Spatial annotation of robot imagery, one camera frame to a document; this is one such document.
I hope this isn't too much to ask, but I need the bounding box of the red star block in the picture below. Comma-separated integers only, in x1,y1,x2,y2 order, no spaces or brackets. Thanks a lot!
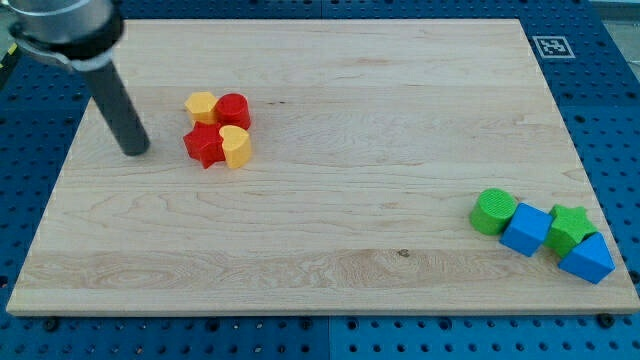
183,122,225,169

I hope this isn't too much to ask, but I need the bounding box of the blue cube block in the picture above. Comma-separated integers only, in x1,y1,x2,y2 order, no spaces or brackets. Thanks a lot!
499,203,553,257

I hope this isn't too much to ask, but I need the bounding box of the green star block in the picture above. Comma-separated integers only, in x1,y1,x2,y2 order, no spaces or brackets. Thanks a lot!
544,204,598,258

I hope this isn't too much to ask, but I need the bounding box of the light wooden board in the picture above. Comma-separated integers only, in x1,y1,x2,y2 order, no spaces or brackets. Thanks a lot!
7,19,639,317

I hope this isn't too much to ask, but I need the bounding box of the yellow heart block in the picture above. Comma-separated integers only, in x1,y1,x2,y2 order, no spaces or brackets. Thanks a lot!
219,125,253,169

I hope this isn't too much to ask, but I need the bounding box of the red cylinder block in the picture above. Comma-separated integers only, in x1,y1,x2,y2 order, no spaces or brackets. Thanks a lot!
214,93,251,130

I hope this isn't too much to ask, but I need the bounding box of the yellow hexagon block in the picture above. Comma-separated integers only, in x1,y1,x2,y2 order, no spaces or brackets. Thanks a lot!
184,92,218,126

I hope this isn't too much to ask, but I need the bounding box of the green cylinder block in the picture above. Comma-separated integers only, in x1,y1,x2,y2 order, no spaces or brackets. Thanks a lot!
469,188,517,235

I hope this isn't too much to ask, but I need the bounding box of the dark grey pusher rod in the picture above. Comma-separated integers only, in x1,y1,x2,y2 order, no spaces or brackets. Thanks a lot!
82,61,150,156

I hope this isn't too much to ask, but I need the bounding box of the white fiducial marker tag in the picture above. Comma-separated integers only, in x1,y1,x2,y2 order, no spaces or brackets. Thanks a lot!
532,36,575,59

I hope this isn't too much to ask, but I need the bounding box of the blue triangle block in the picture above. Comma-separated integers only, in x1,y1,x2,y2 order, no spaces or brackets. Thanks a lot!
558,232,616,284

